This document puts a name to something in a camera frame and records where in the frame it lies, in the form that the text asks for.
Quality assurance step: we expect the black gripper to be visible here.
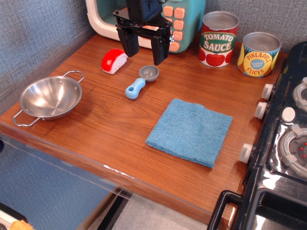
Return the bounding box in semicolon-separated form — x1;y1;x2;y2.
113;0;172;66

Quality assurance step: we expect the red and white toy sushi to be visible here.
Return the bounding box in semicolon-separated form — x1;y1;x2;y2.
101;48;128;74

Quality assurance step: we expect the blue rag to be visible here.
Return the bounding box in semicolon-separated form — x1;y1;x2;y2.
146;99;232;168

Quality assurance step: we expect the blue grey toy scoop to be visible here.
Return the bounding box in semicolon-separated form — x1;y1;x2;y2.
125;65;160;100

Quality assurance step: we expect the teal toy microwave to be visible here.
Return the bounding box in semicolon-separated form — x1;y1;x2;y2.
85;0;206;53

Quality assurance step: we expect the tomato sauce can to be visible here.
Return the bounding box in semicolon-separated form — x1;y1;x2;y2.
199;11;239;68

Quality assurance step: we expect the pineapple slices can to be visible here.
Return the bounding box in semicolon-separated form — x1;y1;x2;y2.
237;32;282;77

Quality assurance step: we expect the black toy stove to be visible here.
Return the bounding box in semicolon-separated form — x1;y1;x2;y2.
208;42;307;230

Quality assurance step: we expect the steel bowl with handles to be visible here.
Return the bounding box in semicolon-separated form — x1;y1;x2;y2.
12;70;85;127

